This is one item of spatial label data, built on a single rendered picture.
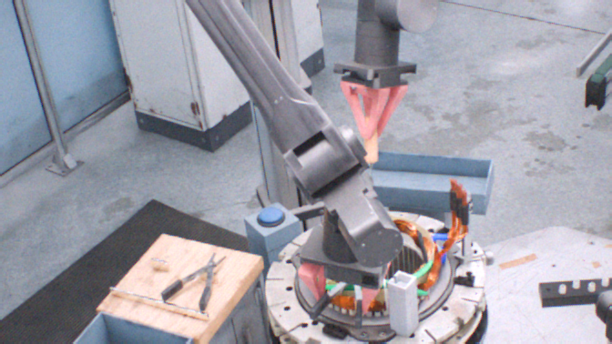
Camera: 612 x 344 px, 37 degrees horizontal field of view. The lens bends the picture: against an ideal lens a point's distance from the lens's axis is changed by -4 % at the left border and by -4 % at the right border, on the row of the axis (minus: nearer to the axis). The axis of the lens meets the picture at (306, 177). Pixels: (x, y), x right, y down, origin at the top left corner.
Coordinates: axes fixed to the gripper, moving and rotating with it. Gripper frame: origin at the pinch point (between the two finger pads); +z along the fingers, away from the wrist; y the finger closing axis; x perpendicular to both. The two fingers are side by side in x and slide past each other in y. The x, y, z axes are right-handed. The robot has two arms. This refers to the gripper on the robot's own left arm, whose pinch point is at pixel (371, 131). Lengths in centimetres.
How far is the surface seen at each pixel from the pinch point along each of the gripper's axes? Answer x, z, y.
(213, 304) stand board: 21.3, 29.6, -7.0
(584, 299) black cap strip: -10, 38, 58
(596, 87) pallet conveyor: 27, 11, 135
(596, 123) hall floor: 74, 43, 249
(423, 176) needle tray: 17.4, 16.7, 39.9
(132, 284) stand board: 35.5, 29.8, -11.3
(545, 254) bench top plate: 4, 34, 66
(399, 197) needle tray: 15.6, 18.3, 30.1
